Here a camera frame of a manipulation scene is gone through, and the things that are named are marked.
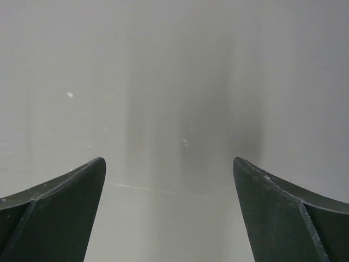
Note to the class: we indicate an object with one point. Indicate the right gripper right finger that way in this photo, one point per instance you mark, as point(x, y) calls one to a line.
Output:
point(286, 222)

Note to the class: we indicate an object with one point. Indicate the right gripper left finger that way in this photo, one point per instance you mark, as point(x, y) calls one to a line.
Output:
point(53, 221)

